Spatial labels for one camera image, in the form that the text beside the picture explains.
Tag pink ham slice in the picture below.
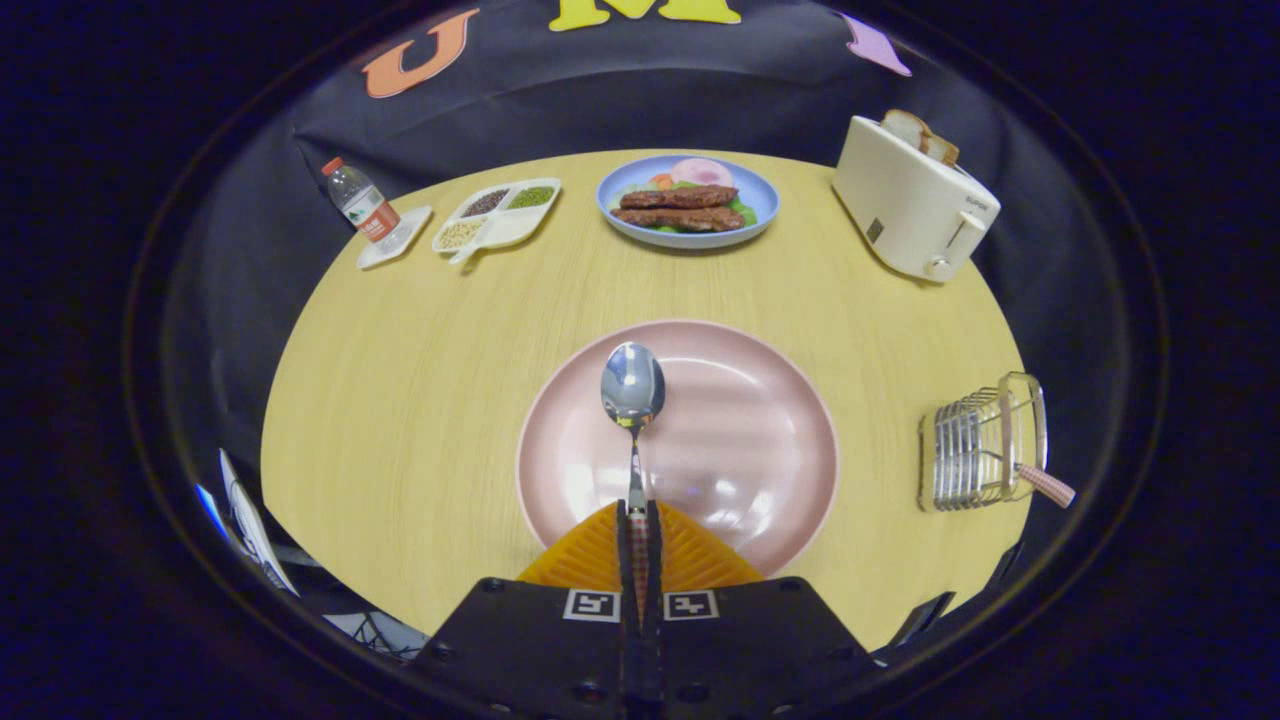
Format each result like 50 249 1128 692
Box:
668 157 735 189

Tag blue plate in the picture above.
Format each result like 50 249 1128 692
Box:
596 154 781 250

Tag black backdrop cloth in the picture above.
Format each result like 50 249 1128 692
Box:
165 0 1131 641

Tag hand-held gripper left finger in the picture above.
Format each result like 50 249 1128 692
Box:
405 498 641 720

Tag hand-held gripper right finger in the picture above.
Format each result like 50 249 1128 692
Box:
645 498 881 720

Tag water bottle red cap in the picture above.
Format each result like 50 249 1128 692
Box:
321 156 402 244

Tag white papers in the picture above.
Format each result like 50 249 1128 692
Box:
218 448 301 598

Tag white divided tray with beans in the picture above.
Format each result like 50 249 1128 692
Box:
432 177 563 266

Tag spoon with checked handle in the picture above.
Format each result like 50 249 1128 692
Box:
600 342 667 621

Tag black bracket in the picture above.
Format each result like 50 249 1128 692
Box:
885 591 956 649

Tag small white dish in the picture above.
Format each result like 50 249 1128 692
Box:
357 205 434 271

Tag white toaster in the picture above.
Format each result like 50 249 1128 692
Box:
832 114 1002 284

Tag fork with checked handle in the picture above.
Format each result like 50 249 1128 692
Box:
970 448 1078 509

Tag metal wire basket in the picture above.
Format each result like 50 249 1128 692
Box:
917 372 1049 514

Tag pink plate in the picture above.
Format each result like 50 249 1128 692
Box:
515 319 841 579

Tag brown meat strip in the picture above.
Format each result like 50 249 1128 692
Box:
619 185 739 210
611 206 746 233

